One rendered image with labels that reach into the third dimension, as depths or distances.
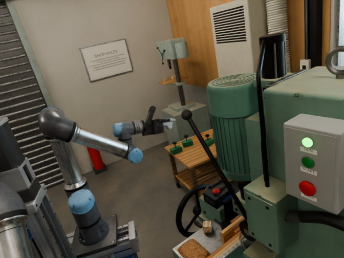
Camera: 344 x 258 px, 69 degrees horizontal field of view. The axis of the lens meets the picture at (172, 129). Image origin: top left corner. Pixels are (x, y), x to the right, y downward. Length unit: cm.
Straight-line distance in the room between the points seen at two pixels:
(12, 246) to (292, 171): 60
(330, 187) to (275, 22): 185
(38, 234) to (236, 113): 77
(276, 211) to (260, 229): 9
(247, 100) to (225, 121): 9
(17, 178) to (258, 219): 74
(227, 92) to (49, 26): 313
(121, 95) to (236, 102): 316
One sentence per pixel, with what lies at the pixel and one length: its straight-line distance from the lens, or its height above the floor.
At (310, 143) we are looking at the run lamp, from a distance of 49.
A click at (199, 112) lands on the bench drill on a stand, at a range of 325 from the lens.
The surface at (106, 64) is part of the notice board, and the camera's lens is 369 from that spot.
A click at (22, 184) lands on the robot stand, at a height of 132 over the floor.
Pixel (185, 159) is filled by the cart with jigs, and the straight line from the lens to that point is 242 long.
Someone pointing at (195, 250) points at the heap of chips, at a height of 93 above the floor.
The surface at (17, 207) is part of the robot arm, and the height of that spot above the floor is 138.
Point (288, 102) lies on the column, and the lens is 56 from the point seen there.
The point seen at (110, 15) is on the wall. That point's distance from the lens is 377.
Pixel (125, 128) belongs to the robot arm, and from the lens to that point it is 134.
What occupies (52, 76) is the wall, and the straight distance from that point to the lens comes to 364.
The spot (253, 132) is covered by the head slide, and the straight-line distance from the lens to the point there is 71.
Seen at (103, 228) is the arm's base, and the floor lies 86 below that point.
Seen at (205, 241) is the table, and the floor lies 90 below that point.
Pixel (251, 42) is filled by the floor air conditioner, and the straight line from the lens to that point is 230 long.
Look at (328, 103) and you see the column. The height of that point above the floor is 150.
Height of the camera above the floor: 168
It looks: 21 degrees down
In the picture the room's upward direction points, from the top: 12 degrees counter-clockwise
